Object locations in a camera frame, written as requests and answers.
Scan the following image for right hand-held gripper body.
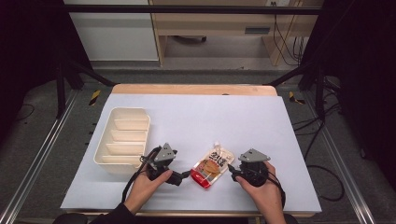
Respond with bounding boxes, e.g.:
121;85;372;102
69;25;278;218
235;147;272;188

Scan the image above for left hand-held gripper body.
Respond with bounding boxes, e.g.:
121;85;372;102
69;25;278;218
144;142;178;182

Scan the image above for red and white snack packet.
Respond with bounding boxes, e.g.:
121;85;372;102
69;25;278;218
190;142;235;189

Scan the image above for cream divided organizer tray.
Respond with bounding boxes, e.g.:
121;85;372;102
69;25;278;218
93;106;152;175

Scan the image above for person's right hand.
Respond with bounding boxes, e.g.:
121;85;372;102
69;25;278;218
234;161;285;217

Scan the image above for person's left hand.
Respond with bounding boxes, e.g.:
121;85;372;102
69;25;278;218
123;169;174;216

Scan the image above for white paper table mat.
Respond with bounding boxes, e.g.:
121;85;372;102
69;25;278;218
60;92;322;215

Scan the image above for black metal stand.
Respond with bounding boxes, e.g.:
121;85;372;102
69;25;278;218
266;61;327;123
55;58;117;119

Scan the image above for white cabinet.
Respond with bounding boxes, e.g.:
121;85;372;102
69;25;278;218
63;0;160;62

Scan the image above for light wooden desk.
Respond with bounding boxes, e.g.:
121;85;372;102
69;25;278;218
148;0;325;67

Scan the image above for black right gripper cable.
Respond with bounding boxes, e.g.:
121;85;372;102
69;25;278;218
264;169;287;210

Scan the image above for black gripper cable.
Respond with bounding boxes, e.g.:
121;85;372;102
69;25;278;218
120;147;161;203
264;169;287;210

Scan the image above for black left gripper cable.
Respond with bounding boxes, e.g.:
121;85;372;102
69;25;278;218
120;147;161;203

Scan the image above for aluminium floor rail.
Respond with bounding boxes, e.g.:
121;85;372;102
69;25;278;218
0;89;79;224
303;90;376;224

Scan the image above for black hanging cables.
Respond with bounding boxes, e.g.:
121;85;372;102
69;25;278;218
272;13;308;67

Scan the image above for thin black floor cable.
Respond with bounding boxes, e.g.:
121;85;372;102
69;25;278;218
14;103;35;123

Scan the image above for black horizontal frame bar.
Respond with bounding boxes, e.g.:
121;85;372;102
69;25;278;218
61;4;323;16

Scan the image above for white wall socket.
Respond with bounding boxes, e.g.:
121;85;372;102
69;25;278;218
264;0;291;7

